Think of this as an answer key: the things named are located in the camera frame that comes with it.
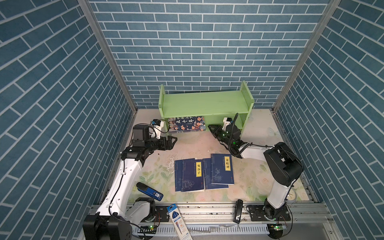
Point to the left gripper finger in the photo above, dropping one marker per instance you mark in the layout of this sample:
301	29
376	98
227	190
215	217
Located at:
171	140
168	146

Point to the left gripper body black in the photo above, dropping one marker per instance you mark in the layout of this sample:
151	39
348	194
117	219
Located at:
153	144

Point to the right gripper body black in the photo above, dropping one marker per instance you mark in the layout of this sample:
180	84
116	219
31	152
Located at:
221	136

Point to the colourful illustrated book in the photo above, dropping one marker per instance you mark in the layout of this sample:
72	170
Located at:
187	124

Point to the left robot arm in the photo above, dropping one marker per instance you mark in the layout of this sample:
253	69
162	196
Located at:
112	220

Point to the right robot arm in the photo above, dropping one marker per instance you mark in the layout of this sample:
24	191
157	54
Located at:
285	167

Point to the green two-tier shelf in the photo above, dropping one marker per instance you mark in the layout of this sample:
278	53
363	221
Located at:
212	106

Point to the dark blue book yellow label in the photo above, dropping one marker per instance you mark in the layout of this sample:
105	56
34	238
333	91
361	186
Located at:
193	176

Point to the blue handheld device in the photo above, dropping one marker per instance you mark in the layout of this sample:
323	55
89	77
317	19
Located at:
143	188

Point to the black remote stick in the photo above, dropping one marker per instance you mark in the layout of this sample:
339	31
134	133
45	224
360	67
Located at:
238	211

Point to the blue white packaged box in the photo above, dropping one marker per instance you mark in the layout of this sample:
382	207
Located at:
178	222

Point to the round white timer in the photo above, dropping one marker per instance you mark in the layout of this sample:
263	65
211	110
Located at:
291	197

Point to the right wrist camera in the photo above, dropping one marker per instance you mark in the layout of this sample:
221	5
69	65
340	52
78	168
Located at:
226	122

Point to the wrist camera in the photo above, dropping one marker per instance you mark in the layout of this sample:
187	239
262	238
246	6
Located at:
157	126
226	122

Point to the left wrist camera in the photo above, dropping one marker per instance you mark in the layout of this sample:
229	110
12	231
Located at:
157	126

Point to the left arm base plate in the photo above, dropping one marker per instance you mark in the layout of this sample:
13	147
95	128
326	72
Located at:
159	215

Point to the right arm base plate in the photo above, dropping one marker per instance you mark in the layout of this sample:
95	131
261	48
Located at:
259	213

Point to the aluminium rail frame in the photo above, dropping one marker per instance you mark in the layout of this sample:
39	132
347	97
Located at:
214	221

